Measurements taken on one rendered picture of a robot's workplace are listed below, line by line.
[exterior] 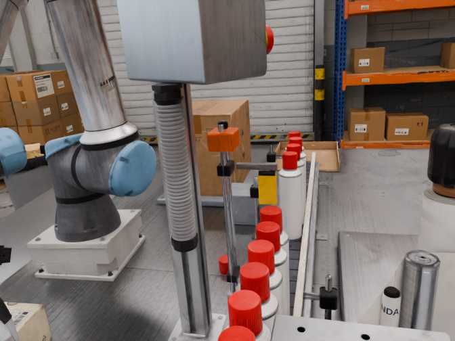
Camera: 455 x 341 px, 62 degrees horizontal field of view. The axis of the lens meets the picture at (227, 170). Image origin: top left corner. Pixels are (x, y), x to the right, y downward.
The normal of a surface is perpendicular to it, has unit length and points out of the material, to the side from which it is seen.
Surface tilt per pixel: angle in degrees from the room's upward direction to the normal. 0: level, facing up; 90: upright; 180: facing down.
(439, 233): 92
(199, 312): 90
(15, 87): 90
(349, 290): 0
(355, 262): 0
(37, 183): 98
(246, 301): 3
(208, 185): 90
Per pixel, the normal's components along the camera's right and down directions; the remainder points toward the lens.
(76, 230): 0.05, -0.04
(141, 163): 0.87, 0.19
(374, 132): -0.22, 0.32
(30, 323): 0.98, 0.00
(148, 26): -0.75, 0.26
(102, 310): -0.07, -0.95
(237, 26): 0.66, 0.20
